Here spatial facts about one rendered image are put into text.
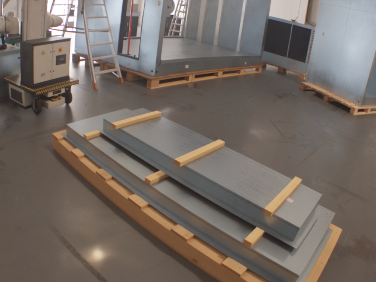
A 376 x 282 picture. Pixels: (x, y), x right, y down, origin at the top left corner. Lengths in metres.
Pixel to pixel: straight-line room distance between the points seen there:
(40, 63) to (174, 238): 2.47
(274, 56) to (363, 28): 2.99
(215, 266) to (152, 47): 3.54
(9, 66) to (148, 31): 2.13
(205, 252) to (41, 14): 3.27
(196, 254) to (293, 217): 0.55
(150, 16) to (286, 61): 4.55
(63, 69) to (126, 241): 2.42
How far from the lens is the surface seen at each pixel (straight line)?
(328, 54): 6.68
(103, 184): 2.06
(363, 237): 2.43
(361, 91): 6.23
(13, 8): 14.28
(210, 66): 5.54
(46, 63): 3.47
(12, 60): 4.29
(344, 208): 2.64
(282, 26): 8.10
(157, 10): 4.43
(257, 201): 1.61
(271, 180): 1.83
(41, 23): 3.87
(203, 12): 8.21
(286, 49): 8.07
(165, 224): 1.72
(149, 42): 4.53
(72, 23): 13.55
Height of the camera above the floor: 1.28
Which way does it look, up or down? 26 degrees down
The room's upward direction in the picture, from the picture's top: 8 degrees clockwise
